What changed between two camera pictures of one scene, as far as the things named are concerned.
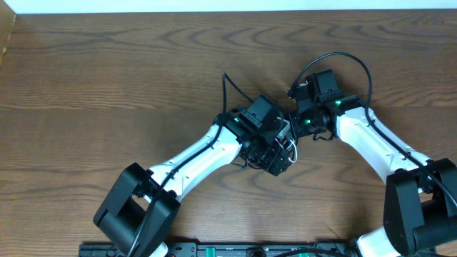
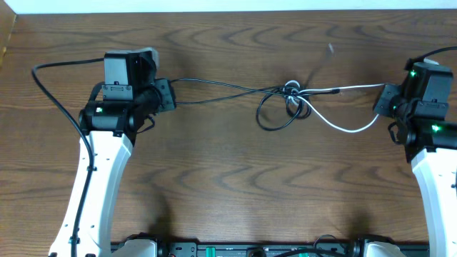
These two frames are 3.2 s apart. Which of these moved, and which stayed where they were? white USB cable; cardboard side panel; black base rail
Moved: white USB cable
Stayed: black base rail; cardboard side panel
